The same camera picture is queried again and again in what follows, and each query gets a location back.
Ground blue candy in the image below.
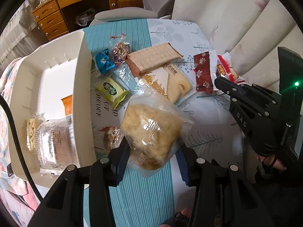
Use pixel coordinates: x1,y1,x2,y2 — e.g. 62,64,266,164
94,48,116,74

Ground teal white patterned tablecloth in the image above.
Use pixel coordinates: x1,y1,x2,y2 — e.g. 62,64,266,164
80,17,247,227

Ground rice crisp clear packet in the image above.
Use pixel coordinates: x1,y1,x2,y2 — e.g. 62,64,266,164
26,112,44,153

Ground round crumbly cake packet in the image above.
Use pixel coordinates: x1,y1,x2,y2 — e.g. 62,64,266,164
121,92,194,178

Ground dark red snowflake packet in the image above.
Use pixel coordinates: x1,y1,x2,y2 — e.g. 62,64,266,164
194,51,213,93

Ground printed clear pastry packet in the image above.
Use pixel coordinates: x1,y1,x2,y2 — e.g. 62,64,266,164
35,115,74,175

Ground cream cake packet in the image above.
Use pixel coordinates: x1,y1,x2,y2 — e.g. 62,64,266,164
139,62,196,105

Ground floral pink quilt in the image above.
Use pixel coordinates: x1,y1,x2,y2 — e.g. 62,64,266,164
1,58,38,226

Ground green snack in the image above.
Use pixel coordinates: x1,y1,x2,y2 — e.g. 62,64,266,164
97,77,128,109

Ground brown wafer biscuit pack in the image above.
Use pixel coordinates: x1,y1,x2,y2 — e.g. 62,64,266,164
125,43,183,77

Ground person's right hand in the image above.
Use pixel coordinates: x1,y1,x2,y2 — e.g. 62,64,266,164
257,155,287,171

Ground black cable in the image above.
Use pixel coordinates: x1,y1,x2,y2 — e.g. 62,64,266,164
0,95,43,204

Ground wooden desk with drawers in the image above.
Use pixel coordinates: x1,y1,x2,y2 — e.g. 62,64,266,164
32,0,143,40

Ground grey office chair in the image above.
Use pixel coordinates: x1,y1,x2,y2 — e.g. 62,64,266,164
89,0,180,27

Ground nut bar clear wrapper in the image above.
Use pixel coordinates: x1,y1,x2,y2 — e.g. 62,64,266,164
109,33,131,66

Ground red white jujube packet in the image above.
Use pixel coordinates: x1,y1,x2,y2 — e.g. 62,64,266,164
216,52,247,85

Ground cream leaf-print curtain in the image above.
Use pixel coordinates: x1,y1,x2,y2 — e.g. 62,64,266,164
173,0,302,91

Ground white plastic storage bin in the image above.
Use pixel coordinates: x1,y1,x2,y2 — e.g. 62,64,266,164
9,31,96,187

